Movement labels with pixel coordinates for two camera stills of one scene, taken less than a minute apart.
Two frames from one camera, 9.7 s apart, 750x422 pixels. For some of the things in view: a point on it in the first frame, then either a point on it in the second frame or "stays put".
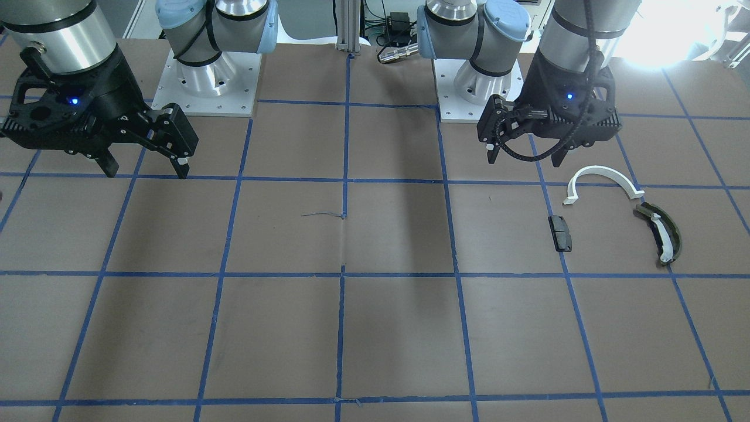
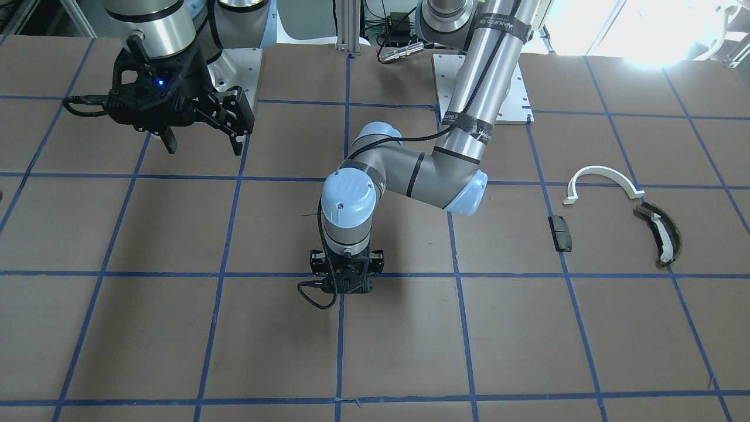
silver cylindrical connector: [387, 54] stays put
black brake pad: [561, 235] stays put
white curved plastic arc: [571, 197] stays put
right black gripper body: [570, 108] → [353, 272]
